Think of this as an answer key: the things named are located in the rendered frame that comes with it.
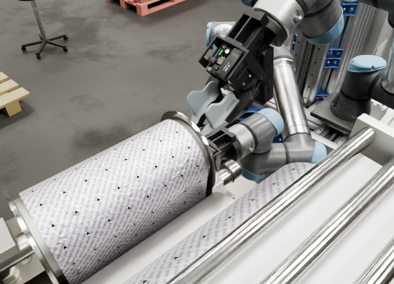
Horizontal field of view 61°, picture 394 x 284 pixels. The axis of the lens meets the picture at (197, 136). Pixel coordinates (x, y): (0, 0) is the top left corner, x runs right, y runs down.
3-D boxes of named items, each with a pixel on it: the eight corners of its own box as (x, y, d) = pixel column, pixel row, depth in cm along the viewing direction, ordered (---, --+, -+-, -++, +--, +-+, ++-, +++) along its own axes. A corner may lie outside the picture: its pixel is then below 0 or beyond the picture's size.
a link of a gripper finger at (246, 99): (210, 112, 56) (240, 68, 56) (216, 115, 57) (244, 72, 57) (231, 124, 53) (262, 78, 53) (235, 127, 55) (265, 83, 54)
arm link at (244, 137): (230, 142, 84) (254, 160, 79) (217, 150, 82) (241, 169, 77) (233, 118, 79) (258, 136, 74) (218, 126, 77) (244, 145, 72)
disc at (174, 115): (215, 205, 57) (220, 142, 47) (213, 207, 57) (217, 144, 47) (164, 157, 65) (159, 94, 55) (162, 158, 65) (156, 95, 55)
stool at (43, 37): (63, 33, 372) (48, -21, 334) (77, 49, 344) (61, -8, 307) (18, 44, 353) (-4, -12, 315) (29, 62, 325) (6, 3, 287)
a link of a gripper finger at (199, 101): (166, 113, 55) (201, 69, 54) (184, 125, 60) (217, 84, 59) (176, 124, 53) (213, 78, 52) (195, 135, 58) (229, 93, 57)
